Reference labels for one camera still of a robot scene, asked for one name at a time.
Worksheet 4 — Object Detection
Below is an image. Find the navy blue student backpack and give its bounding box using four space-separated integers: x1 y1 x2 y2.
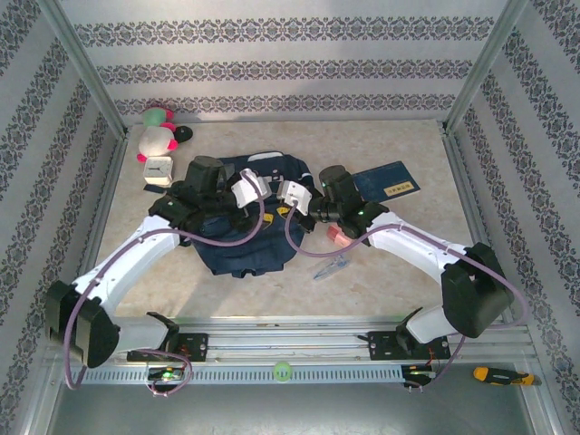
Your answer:
143 150 316 278

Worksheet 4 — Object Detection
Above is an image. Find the clear plastic compass pack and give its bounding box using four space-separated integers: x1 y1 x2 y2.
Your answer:
311 253 349 283

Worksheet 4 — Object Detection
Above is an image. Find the navy blue book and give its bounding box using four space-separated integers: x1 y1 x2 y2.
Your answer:
351 160 421 203

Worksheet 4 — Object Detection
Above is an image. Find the white square alarm clock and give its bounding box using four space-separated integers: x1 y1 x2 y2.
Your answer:
143 155 176 188

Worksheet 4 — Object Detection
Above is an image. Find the white pink green plush toy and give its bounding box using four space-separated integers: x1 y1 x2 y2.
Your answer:
136 105 179 164

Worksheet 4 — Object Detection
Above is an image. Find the small circuit board green light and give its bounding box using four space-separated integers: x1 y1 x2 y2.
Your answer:
402 364 437 380
148 367 186 382

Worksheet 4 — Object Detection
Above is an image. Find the yellow black screwdriver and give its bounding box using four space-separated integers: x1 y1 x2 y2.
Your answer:
473 365 543 387

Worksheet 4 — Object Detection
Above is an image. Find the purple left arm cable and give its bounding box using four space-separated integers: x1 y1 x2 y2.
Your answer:
63 169 268 399

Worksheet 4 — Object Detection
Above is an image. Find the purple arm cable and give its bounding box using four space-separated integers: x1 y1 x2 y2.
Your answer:
285 201 530 394
63 169 268 399

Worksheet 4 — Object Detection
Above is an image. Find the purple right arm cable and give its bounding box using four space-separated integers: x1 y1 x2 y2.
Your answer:
285 201 530 394

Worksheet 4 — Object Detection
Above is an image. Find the aluminium side rail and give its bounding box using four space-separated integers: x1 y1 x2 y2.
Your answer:
61 133 131 330
441 130 516 327

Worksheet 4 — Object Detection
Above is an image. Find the aluminium mounting rail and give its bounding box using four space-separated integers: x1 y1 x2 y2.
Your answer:
43 315 538 366

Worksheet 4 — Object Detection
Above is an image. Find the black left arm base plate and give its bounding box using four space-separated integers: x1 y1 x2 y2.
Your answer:
126 333 209 363

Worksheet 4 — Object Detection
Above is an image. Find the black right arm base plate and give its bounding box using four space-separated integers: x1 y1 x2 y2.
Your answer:
366 330 451 362

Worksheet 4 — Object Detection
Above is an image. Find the slotted grey cable duct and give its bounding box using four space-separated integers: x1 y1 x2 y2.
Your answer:
61 364 405 386

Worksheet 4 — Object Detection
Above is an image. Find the aluminium frame post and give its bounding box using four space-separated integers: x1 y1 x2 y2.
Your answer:
34 0 132 140
441 0 545 137

